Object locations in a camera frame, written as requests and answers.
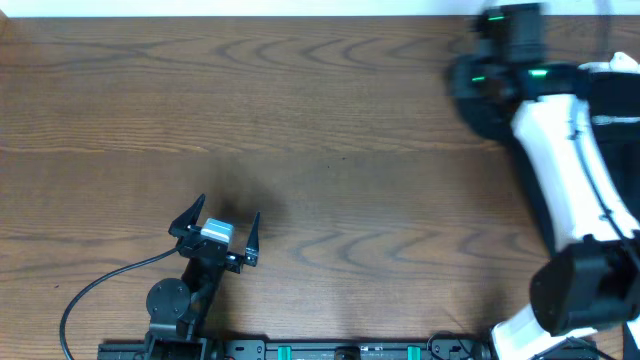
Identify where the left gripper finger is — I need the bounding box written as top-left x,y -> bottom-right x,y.
168,194 -> 206,237
244,212 -> 260,267

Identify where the black polo shirt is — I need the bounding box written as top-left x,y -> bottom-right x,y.
584,71 -> 639,359

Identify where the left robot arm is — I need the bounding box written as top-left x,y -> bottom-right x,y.
142,195 -> 260,360

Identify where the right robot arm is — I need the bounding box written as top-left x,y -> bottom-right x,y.
448,3 -> 639,359

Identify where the white shirt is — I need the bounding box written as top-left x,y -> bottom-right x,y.
575,52 -> 639,328

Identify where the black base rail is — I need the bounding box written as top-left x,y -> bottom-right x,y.
97,337 -> 493,360

